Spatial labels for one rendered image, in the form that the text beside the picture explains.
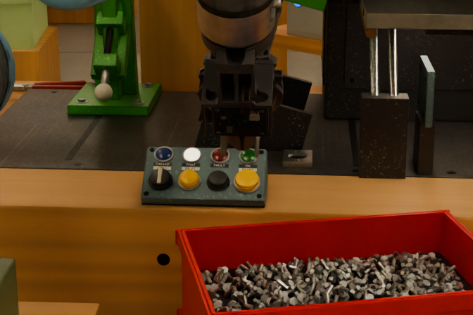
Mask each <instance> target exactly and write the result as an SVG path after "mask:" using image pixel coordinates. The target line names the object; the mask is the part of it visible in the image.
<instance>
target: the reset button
mask: <svg viewBox="0 0 473 315"><path fill-rule="evenodd" d="M198 182H199V177H198V174H197V173H196V172H195V171H194V170H191V169H188V170H185V171H183V172H182V173H181V174H180V176H179V183H180V185H181V186H182V187H184V188H193V187H195V186H196V185H197V184H198Z"/></svg>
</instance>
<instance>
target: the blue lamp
mask: <svg viewBox="0 0 473 315"><path fill-rule="evenodd" d="M171 155H172V151H171V150H170V149H169V148H160V149H158V150H157V151H156V157H157V158H158V159H159V160H167V159H169V158H170V157H171Z"/></svg>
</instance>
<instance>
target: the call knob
mask: <svg viewBox="0 0 473 315"><path fill-rule="evenodd" d="M149 180H150V183H151V185H152V186H153V187H155V188H165V187H166V186H168V185H169V184H170V182H171V176H170V173H169V171H168V170H166V169H163V168H159V169H155V170H153V171H152V172H151V174H150V176H149Z"/></svg>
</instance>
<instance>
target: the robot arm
mask: <svg viewBox="0 0 473 315"><path fill-rule="evenodd" d="M40 1H41V2H42V3H44V4H46V5H48V6H50V7H53V8H57V9H60V10H65V11H74V10H79V9H83V8H89V7H90V6H95V5H98V4H101V3H103V2H105V1H107V0H40ZM196 7H197V16H198V26H199V29H200V30H201V36H202V40H203V43H204V44H205V46H206V47H207V48H208V49H209V50H210V53H208V54H206V55H205V56H204V58H203V64H204V65H205V67H204V68H200V69H199V72H198V77H199V79H200V82H199V89H198V97H199V99H200V101H201V113H202V122H203V137H206V136H207V128H208V111H207V108H209V109H210V110H211V114H212V124H213V134H214V136H220V152H221V156H223V157H224V156H225V154H226V151H227V146H228V143H229V144H231V145H232V146H233V147H235V148H236V149H237V150H248V149H249V148H251V147H252V146H254V147H255V157H256V158H257V157H258V154H259V141H260V137H267V136H268V130H269V139H271V138H272V113H273V112H274V110H276V109H277V108H278V107H279V106H280V105H281V104H282V101H283V89H284V85H283V81H282V78H283V71H282V70H275V67H276V66H277V57H276V56H274V55H272V54H271V53H269V49H267V47H268V46H269V45H270V44H271V43H272V40H273V37H274V26H275V8H281V7H282V0H196ZM14 84H15V60H14V57H13V52H12V50H11V47H10V45H9V43H8V41H7V39H6V38H5V36H4V35H3V34H2V33H1V31H0V111H1V110H2V109H3V108H4V106H5V105H6V104H7V102H8V100H9V98H10V97H11V94H12V91H13V87H14ZM242 137H243V140H242Z"/></svg>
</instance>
